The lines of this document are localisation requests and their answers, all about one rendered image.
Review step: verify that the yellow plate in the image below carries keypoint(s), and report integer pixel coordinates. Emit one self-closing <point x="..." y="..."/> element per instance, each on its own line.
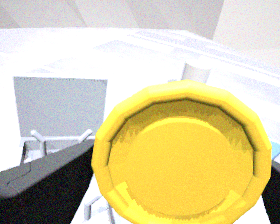
<point x="181" y="153"/>

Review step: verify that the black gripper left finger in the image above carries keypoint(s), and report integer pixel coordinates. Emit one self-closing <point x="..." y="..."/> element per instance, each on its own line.
<point x="47" y="190"/>

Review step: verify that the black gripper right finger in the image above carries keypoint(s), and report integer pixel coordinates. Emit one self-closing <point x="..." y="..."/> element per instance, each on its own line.
<point x="271" y="194"/>

